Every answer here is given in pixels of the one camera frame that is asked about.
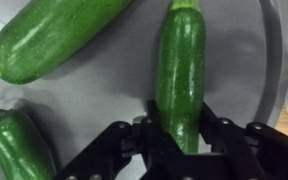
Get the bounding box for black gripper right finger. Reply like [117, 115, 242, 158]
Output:
[198, 101, 288, 180]

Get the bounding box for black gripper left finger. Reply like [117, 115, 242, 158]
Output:
[53, 99, 185, 180]

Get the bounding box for long zucchini with stem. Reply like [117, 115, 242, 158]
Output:
[154, 0, 207, 155]

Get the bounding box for round grey tray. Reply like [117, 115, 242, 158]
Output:
[0, 0, 288, 180]

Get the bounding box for fat light green zucchini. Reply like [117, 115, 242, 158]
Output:
[0, 0, 135, 86]

